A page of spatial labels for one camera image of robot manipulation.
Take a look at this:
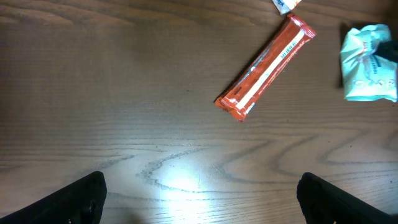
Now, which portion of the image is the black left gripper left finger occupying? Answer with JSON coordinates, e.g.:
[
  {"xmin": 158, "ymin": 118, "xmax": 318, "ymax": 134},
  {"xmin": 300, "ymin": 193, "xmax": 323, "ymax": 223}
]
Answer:
[{"xmin": 1, "ymin": 171, "xmax": 107, "ymax": 224}]

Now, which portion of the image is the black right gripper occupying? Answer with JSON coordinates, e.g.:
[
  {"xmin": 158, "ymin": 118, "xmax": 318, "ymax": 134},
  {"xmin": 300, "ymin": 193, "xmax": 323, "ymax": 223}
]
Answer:
[{"xmin": 374, "ymin": 40, "xmax": 398, "ymax": 62}]

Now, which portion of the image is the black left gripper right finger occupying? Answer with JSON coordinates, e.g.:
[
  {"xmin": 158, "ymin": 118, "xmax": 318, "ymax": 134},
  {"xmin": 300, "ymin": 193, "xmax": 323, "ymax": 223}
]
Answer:
[{"xmin": 297, "ymin": 172, "xmax": 397, "ymax": 224}]

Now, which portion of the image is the mint green tissue packet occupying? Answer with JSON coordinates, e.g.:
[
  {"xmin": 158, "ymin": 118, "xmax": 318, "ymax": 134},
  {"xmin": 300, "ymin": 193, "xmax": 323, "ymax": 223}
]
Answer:
[{"xmin": 340, "ymin": 24, "xmax": 397, "ymax": 102}]

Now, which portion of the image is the orange white small packet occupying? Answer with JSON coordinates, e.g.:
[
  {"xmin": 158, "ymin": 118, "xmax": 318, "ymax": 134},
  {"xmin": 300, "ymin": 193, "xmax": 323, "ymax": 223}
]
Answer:
[{"xmin": 272, "ymin": 0, "xmax": 302, "ymax": 15}]

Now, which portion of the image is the orange snack bar wrapper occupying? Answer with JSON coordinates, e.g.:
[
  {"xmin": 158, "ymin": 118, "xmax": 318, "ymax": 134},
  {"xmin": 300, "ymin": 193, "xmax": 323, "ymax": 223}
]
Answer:
[{"xmin": 215, "ymin": 13, "xmax": 317, "ymax": 121}]

